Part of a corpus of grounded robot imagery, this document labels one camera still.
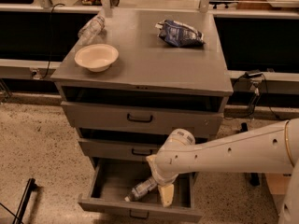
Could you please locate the grey drawer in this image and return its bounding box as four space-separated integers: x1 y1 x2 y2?
62 86 222 138
77 128 168 167
78 158 203 223

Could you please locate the grey middle drawer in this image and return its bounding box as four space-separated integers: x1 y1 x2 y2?
77 128 168 167

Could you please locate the grey drawer cabinet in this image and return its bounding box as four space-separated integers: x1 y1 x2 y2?
50 8 234 224

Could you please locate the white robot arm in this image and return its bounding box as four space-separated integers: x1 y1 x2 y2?
147 119 299 224

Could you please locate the black power adapter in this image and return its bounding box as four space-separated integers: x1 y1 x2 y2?
244 70 263 78

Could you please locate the blue chip bag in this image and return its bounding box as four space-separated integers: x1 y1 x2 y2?
155 20 205 48

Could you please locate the blue label plastic bottle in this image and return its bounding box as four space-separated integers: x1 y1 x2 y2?
124 176 157 202

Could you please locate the cardboard box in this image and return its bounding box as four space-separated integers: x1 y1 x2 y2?
265 174 291 195

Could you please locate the grey top drawer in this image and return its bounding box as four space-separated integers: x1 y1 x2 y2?
62 86 222 138

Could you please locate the black floor bar left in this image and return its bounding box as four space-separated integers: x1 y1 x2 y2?
12 178 37 224

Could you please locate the white bowl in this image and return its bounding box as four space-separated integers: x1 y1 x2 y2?
74 44 119 72

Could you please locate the grey bottom drawer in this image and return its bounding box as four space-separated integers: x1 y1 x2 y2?
78 158 203 223

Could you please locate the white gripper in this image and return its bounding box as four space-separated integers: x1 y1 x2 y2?
146 154 178 207

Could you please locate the clear crumpled plastic bottle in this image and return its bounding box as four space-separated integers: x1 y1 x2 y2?
78 15 105 45

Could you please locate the black hanging cable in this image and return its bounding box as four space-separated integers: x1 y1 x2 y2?
40 2 66 80

